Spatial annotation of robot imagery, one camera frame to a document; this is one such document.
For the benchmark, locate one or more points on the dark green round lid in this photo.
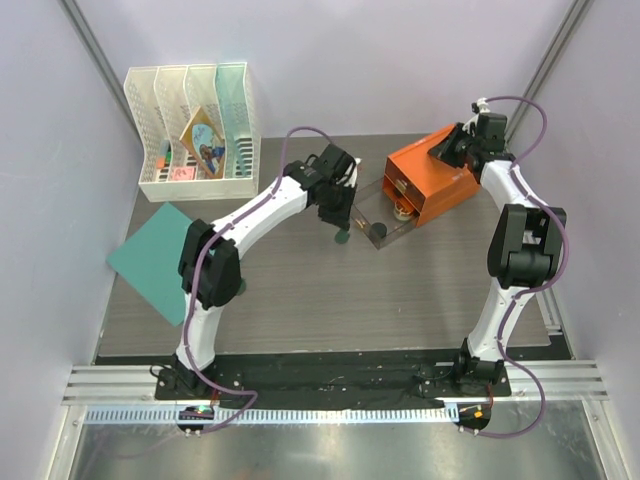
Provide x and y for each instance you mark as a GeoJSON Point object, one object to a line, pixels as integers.
{"type": "Point", "coordinates": [342, 237]}

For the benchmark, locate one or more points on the orange green markers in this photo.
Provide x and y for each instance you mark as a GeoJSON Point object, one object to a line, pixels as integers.
{"type": "Point", "coordinates": [164, 155]}

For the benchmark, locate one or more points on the white mesh file organizer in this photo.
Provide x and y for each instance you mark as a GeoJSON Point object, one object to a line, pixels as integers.
{"type": "Point", "coordinates": [162, 100]}

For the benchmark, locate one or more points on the aluminium rail frame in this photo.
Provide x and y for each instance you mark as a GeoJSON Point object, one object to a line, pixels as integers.
{"type": "Point", "coordinates": [556, 424]}

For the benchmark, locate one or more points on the pink sticky note pad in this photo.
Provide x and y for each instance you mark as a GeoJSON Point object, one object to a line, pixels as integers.
{"type": "Point", "coordinates": [187, 173]}

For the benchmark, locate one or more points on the teal cutting mat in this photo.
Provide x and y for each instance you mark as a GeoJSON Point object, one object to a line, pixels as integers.
{"type": "Point", "coordinates": [148, 261]}

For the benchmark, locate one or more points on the orange drawer box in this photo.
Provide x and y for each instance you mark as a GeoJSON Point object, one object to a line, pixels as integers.
{"type": "Point", "coordinates": [444, 187]}

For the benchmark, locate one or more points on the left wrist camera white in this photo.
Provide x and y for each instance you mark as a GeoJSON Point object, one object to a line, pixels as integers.
{"type": "Point", "coordinates": [352, 178]}

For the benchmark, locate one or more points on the teal folder in organizer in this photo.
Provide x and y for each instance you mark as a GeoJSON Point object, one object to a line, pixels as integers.
{"type": "Point", "coordinates": [229, 83]}

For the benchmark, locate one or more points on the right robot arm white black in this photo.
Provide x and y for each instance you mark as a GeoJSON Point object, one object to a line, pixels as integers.
{"type": "Point", "coordinates": [527, 252]}

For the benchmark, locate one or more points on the illustrated book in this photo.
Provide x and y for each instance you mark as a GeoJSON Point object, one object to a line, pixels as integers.
{"type": "Point", "coordinates": [205, 143]}

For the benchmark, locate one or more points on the dark green round disc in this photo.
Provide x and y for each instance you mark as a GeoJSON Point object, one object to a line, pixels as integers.
{"type": "Point", "coordinates": [242, 287]}

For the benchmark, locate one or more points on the gold compact jar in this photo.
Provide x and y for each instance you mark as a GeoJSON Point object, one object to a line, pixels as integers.
{"type": "Point", "coordinates": [401, 213]}

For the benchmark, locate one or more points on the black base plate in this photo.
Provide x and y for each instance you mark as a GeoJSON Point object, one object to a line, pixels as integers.
{"type": "Point", "coordinates": [426, 373]}

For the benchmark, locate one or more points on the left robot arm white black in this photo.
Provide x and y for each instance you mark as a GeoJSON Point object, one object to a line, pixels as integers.
{"type": "Point", "coordinates": [209, 265]}

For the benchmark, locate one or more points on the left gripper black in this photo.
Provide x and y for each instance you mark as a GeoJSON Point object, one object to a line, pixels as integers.
{"type": "Point", "coordinates": [341, 218]}

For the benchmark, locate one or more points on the black round cap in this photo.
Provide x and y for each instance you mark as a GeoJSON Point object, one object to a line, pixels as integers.
{"type": "Point", "coordinates": [379, 229]}

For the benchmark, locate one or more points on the clear drawer gold knob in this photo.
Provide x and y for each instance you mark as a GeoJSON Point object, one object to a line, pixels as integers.
{"type": "Point", "coordinates": [372, 205]}

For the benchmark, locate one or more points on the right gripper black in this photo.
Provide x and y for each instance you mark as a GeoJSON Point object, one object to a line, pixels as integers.
{"type": "Point", "coordinates": [451, 145]}

